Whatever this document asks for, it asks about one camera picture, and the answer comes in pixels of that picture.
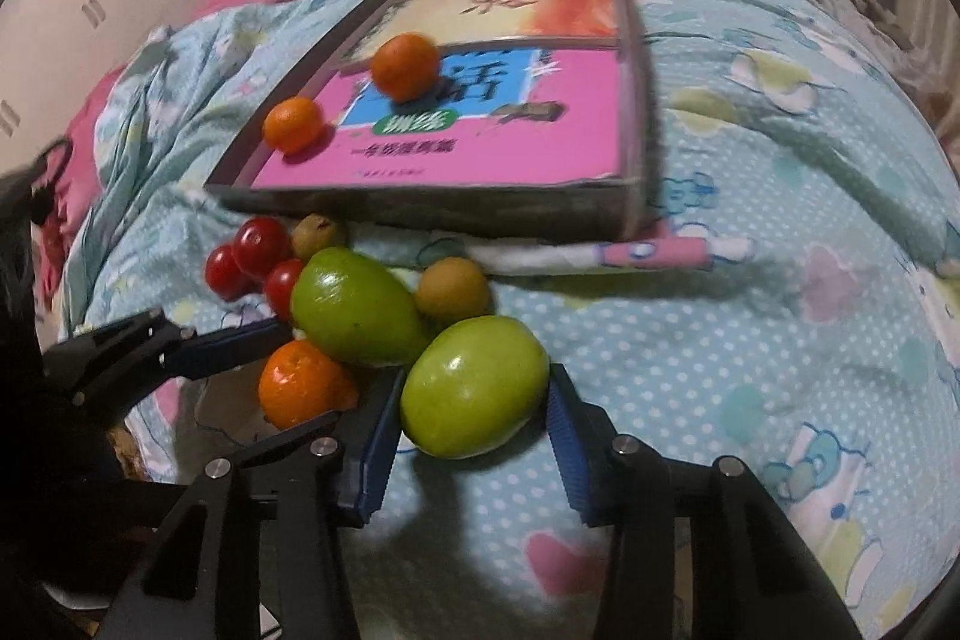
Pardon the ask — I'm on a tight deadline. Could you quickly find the orange tangerine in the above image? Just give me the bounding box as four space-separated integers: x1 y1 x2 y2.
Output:
262 96 325 156
257 339 359 431
370 32 441 104

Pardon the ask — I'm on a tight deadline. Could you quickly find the red cherry tomato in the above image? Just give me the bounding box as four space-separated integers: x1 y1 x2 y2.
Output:
231 216 293 281
203 244 254 302
262 259 304 321

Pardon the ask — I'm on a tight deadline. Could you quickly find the oval green jujube fruit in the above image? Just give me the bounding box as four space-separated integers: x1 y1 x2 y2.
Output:
290 247 430 367

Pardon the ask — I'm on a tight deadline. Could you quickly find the round green jujube fruit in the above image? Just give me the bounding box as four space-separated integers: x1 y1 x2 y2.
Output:
400 315 550 459

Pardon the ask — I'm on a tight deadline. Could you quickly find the brown longan near tomatoes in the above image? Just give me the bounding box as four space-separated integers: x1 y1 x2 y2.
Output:
291 214 348 262

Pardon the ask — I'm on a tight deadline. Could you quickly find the orange tangerine at tray edge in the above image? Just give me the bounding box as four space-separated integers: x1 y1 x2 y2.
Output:
262 96 325 156

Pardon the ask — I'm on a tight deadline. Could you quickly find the brown longan on right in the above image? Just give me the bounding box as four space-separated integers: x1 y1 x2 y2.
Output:
415 257 493 323

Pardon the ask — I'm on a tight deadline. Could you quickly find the blue hello kitty quilt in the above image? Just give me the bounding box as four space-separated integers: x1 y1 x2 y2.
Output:
62 0 958 638

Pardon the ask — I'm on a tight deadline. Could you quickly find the orange tangerine on blue label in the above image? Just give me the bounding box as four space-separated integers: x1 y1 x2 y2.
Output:
370 32 441 104

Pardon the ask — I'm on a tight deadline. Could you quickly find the pink book in tray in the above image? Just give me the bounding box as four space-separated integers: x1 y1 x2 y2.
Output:
252 47 620 190

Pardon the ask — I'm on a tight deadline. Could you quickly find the grey cardboard tray box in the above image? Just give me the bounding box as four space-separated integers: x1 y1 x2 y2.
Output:
206 0 649 242

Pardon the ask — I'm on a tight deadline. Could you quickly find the yellow orange book in tray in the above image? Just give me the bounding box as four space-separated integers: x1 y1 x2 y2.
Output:
348 0 617 60

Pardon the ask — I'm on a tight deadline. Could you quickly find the cream curtain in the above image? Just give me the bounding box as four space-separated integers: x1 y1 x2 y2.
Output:
895 0 958 169

